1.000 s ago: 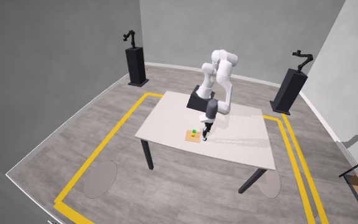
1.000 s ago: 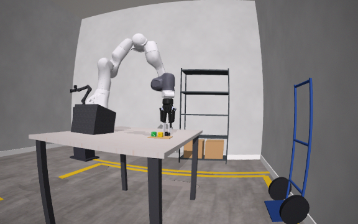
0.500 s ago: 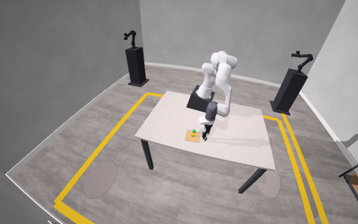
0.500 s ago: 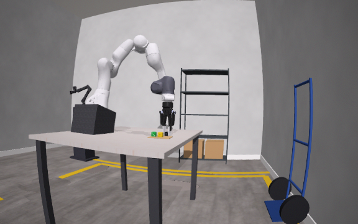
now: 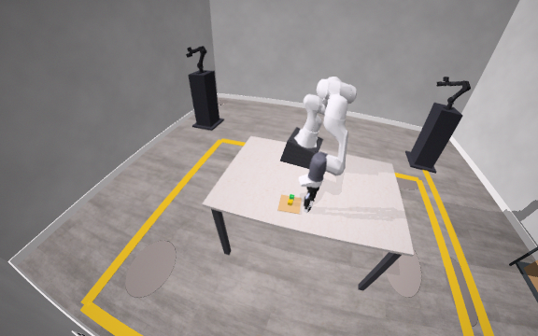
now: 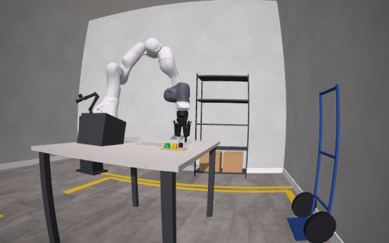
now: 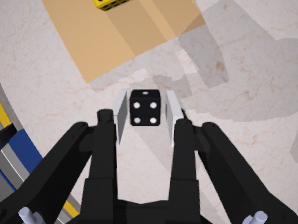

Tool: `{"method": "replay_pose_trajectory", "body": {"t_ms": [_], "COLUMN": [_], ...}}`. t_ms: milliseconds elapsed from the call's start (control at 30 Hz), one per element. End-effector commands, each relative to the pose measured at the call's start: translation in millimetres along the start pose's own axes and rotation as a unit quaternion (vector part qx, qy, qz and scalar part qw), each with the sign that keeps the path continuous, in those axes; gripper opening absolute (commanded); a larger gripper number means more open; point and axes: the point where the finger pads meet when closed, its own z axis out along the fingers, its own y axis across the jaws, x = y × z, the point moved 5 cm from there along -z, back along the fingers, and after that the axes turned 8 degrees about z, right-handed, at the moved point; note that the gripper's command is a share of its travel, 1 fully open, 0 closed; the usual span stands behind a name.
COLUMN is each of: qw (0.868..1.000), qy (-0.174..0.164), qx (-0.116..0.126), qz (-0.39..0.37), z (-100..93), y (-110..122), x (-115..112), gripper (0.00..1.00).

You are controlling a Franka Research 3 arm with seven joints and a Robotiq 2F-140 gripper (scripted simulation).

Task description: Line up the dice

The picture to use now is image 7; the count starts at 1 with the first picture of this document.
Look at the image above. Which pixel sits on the tan mat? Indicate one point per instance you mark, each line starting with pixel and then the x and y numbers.
pixel 99 41

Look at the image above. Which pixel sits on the yellow die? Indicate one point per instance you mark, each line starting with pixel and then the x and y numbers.
pixel 108 4

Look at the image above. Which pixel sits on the black die with white pips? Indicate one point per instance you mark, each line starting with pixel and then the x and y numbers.
pixel 145 107

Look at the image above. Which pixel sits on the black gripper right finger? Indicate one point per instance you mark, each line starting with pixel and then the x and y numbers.
pixel 243 195

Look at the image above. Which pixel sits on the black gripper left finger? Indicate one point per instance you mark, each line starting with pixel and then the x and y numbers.
pixel 49 185

